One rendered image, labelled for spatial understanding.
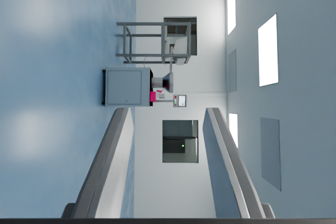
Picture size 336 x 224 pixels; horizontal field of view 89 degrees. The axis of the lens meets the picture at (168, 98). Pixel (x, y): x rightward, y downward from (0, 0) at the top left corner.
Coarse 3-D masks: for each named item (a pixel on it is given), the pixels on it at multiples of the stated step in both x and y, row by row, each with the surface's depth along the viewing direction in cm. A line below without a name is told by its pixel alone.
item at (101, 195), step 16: (128, 112) 10; (112, 128) 9; (128, 128) 10; (112, 144) 8; (128, 144) 10; (96, 160) 7; (112, 160) 7; (96, 176) 6; (112, 176) 7; (80, 192) 6; (96, 192) 6; (112, 192) 7; (64, 208) 6; (80, 208) 6; (96, 208) 6; (112, 208) 7
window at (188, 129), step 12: (168, 120) 548; (180, 120) 548; (192, 120) 548; (168, 132) 546; (180, 132) 546; (192, 132) 546; (168, 144) 544; (180, 144) 544; (192, 144) 544; (168, 156) 543; (180, 156) 543; (192, 156) 542
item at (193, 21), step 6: (168, 18) 564; (174, 18) 564; (180, 18) 564; (186, 18) 564; (192, 18) 564; (192, 24) 563; (168, 30) 562; (174, 30) 562; (180, 30) 562; (192, 30) 562; (192, 36) 561; (174, 42) 560; (192, 42) 560; (192, 48) 559; (192, 54) 558
